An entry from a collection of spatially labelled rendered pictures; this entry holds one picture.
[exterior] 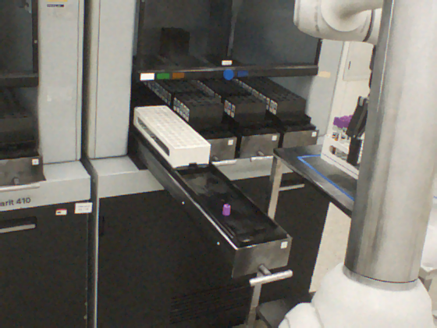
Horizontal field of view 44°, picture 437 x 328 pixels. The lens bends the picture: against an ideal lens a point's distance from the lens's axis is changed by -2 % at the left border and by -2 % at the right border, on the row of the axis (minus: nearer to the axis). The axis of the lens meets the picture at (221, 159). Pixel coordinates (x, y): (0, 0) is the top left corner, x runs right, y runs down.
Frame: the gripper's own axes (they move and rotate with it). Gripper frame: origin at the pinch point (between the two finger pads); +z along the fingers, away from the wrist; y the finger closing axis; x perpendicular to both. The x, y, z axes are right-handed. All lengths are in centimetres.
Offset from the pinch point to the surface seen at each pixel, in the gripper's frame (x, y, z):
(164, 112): 48, -33, 4
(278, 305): 20, -1, 62
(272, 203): 22.7, -8.7, 24.5
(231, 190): 10.6, -32.5, 10.0
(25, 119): 48, -71, 2
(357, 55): 148, 146, 18
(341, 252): 65, 76, 90
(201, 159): 22.9, -33.9, 7.3
